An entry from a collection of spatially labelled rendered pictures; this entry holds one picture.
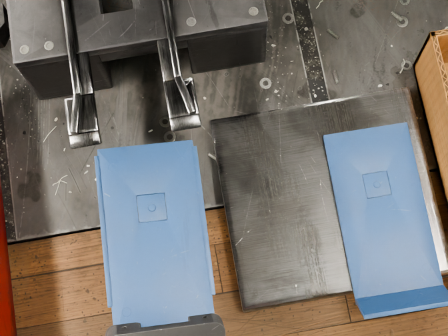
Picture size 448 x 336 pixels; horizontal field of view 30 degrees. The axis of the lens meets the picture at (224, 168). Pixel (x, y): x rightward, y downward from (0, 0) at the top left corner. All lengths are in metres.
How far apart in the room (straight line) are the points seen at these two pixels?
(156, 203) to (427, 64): 0.25
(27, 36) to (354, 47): 0.28
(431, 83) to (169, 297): 0.28
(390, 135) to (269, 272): 0.15
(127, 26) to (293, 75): 0.16
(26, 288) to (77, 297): 0.04
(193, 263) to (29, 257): 0.17
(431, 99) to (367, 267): 0.15
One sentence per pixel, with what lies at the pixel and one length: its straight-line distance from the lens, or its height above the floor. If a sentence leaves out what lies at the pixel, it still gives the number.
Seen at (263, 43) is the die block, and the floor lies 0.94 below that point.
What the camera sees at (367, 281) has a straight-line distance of 0.67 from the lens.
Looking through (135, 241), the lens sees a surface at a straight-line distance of 0.60.
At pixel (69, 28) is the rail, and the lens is 0.67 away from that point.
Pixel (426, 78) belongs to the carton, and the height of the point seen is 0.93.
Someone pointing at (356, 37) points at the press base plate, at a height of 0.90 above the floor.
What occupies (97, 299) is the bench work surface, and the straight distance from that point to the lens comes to 0.70.
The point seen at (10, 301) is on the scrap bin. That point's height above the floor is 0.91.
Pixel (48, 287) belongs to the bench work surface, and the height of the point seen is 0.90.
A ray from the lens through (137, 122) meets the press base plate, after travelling 0.72.
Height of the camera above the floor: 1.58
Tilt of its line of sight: 75 degrees down
